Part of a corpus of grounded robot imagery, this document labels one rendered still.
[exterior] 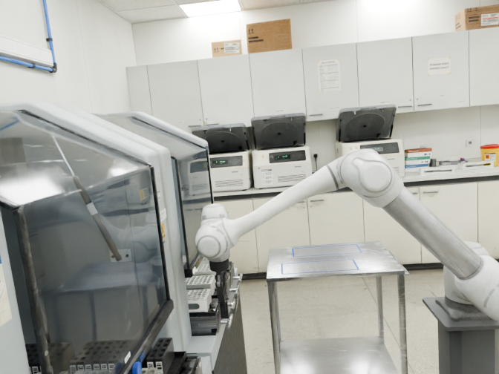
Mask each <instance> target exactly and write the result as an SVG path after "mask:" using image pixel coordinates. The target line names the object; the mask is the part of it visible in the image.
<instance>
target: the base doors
mask: <svg viewBox="0 0 499 374"><path fill-rule="evenodd" d="M407 189H408V190H409V191H410V192H411V193H414V192H416V193H418V194H414V196H415V197H416V198H417V199H418V200H419V201H420V202H421V203H422V204H423V205H425V206H426V207H427V208H428V209H429V210H430V211H431V212H432V213H433V214H435V215H436V216H437V217H438V218H439V219H440V220H441V221H442V222H443V223H444V224H445V225H447V226H448V227H449V228H450V229H451V230H452V231H453V232H454V233H455V234H456V235H457V236H458V237H459V238H460V239H461V240H462V241H471V242H476V243H479V244H480V245H481V246H483V247H484V248H485V249H486V251H487V252H488V253H489V256H490V257H492V258H494V259H499V181H491V182H481V183H463V184H453V185H443V186H423V187H412V188H407ZM424 191H425V192H430V191H438V193H425V194H423V192H424ZM271 199H272V198H263V199H253V204H252V200H234V201H224V202H214V204H221V205H222V206H224V208H225V209H226V211H230V213H227V215H228V218H229V220H235V219H238V218H240V217H243V216H245V215H247V214H249V213H251V212H252V211H253V207H254V211H255V210H256V209H257V208H259V207H260V206H262V205H264V204H265V203H267V202H268V201H270V200H271ZM321 199H323V200H324V201H316V202H310V201H311V200H321ZM302 201H304V203H296V204H294V205H293V206H291V207H289V208H288V209H287V210H284V211H283V212H281V213H280V214H277V215H276V216H275V217H273V218H271V219H270V220H268V221H267V222H265V223H263V224H261V225H260V226H258V227H257V228H255V229H253V230H252V231H250V232H248V233H246V234H244V235H243V236H241V237H240V238H239V239H238V242H237V245H236V246H233V247H232V248H231V249H230V258H229V261H232V262H233V263H234V268H238V274H241V273H242V274H246V273H259V272H267V263H268V254H269V248H278V247H290V246H312V245H324V244H335V243H358V242H369V241H379V242H380V243H381V244H382V245H383V246H384V247H385V248H386V249H387V250H388V251H390V252H391V253H392V254H393V255H394V256H395V258H396V259H397V260H398V261H399V262H400V263H401V264H413V263H439V262H440V261H439V260H438V259H436V257H435V256H433V254H432V253H430V252H429V251H428V250H427V249H426V248H425V247H424V246H423V245H422V244H421V245H420V243H419V242H418V241H417V240H416V239H415V238H414V237H413V236H412V235H410V234H409V233H408V232H407V231H406V230H405V229H404V228H403V227H402V226H401V225H400V224H398V222H397V221H395V219H394V218H392V217H391V216H390V215H389V214H388V213H387V212H386V211H385V210H383V209H382V208H378V207H374V206H372V205H371V204H370V203H368V202H367V201H365V200H364V199H362V198H361V197H360V196H359V195H358V194H356V193H355V192H354V191H352V192H342V193H332V194H318V195H315V196H312V197H308V198H306V199H304V200H302ZM302 201H300V202H302ZM362 202H363V205H362ZM310 206H312V208H311V207H310ZM303 207H305V209H303ZM307 207H308V213H307ZM363 217H364V220H363ZM308 218H309V223H308ZM309 228H310V234H309ZM255 233H256V236H255ZM364 233H365V235H364ZM256 241H257V244H256ZM257 249H258V252H257ZM258 266H259V268H258Z"/></svg>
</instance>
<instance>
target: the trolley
mask: <svg viewBox="0 0 499 374"><path fill-rule="evenodd" d="M383 275H397V286H398V306H399V344H400V363H401V374H408V358H407V337H406V316H405V276H409V275H410V273H409V272H408V271H407V270H406V268H405V267H404V266H403V265H402V264H401V263H400V262H399V261H398V260H397V259H396V258H395V256H394V255H393V254H392V253H391V252H390V251H388V250H387V249H386V248H385V247H384V246H383V245H382V244H381V243H380V242H379V241H369V242H358V243H335V244H324V245H312V246H290V247H278V248H269V254H268V263H267V287H268V296H269V305H270V321H271V330H272V339H273V355H274V364H275V374H399V373H398V371H397V369H396V367H395V365H394V363H393V361H392V359H391V356H390V354H389V352H388V350H387V348H386V346H385V339H384V321H383V304H382V276H383ZM370 276H376V293H377V309H378V326H379V336H368V337H352V338H319V339H302V340H286V341H282V340H281V326H280V317H279V308H278V291H277V282H280V281H305V280H319V279H332V278H357V277H370Z"/></svg>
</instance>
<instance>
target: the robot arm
mask: <svg viewBox="0 0 499 374"><path fill-rule="evenodd" d="M345 187H349V188H351V189H352V190H353V191H354V192H355V193H356V194H358V195H359V196H360V197H361V198H362V199H364V200H365V201H367V202H368V203H370V204H371V205H372V206H374V207H378V208H382V209H383V210H385V211H386V212H387V213H388V214H389V215H390V216H391V217H392V218H394V219H395V221H397V222H398V224H400V225H401V226H402V227H403V228H404V229H405V230H406V231H407V232H408V233H409V234H410V235H412V236H413V237H414V238H415V239H416V240H417V241H418V242H419V243H421V244H422V245H423V246H424V247H425V248H426V249H427V250H428V251H429V252H430V253H432V254H433V256H435V257H436V259H438V260H439V261H440V262H441V263H442V264H443V265H444V266H443V280H444V288H445V297H444V298H436V299H435V302H436V304H439V305H440V306H441V307H442V308H443V309H444V311H445V312H446V313H447V314H448V315H449V317H450V319H451V321H455V322H458V321H472V320H489V319H492V320H495V321H498V322H499V263H498V262H497V261H496V260H495V259H494V258H492V257H490V256H489V253H488V252H487V251H486V249H485V248H484V247H483V246H481V245H480V244H479V243H476V242H471V241H462V240H461V239H460V238H459V237H458V236H457V235H456V234H455V233H454V232H453V231H452V230H451V229H450V228H449V227H448V226H447V225H445V224H444V223H443V222H442V221H441V220H440V219H439V218H438V217H437V216H436V215H435V214H433V213H432V212H431V211H430V210H429V209H428V208H427V207H426V206H425V205H423V204H422V203H421V202H420V201H419V200H418V199H417V198H416V197H415V196H414V195H413V194H412V193H411V192H410V191H409V190H408V189H407V188H406V187H405V186H404V184H403V181H402V178H401V176H400V175H399V174H398V173H397V171H396V170H395V169H394V167H393V166H392V164H390V163H389V161H388V160H387V159H385V158H384V157H383V156H381V155H379V154H378V153H377V152H376V151H375V150H373V149H360V150H358V151H354V152H351V153H349V154H346V155H344V156H342V157H340V158H338V159H336V160H334V161H333V162H331V163H329V164H327V165H325V166H324V167H322V168H321V169H319V170H318V171H317V172H315V173H314V174H312V175H310V176H309V177H308V178H306V179H304V180H302V181H301V182H300V183H297V184H295V185H294V186H292V187H290V188H289V189H287V190H286V191H283V192H282V193H280V194H279V195H277V196H276V197H274V198H273V199H271V200H270V201H268V202H267V203H265V204H264V205H262V206H260V207H259V208H257V209H256V210H255V211H252V212H251V213H249V214H247V215H245V216H243V217H240V218H238V219H235V220H229V218H228V215H227V213H226V209H225V208H224V206H222V205H221V204H210V205H208V206H204V207H203V211H202V214H201V222H200V228H199V230H198V233H197V234H196V238H195V245H196V247H197V249H198V251H199V254H200V255H202V256H203V257H205V258H207V260H209V266H210V270H211V271H213V272H216V275H215V279H216V282H215V286H216V289H217V294H218V303H219V304H220V311H221V319H223V318H229V309H228V301H227V300H229V298H228V297H227V295H228V294H227V286H226V271H225V270H227V269H228V268H229V258H230V249H231V248H232V247H233V246H236V245H237V242H238V239H239V238H240V237H241V236H243V235H244V234H246V233H248V232H250V231H252V230H253V229H255V228H257V227H258V226H260V225H261V224H263V223H265V222H267V221H268V220H270V219H271V218H273V217H275V216H276V215H277V214H280V213H281V212H283V211H284V210H286V209H288V208H289V207H291V206H293V205H294V204H296V203H298V202H300V201H302V200H304V199H306V198H308V197H312V196H315V195H318V194H323V193H326V192H330V191H335V190H338V189H341V188H345Z"/></svg>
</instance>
